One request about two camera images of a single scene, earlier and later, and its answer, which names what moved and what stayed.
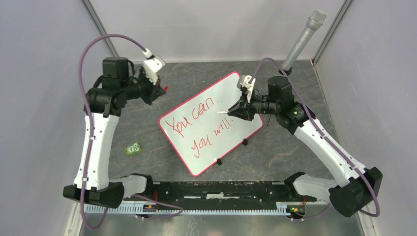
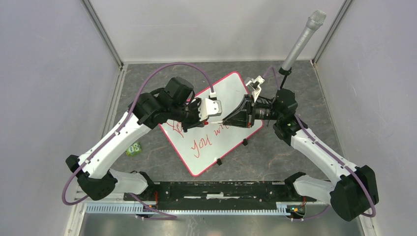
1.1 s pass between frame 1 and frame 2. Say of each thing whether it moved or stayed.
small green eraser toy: stayed
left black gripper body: moved
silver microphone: stayed
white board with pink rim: stayed
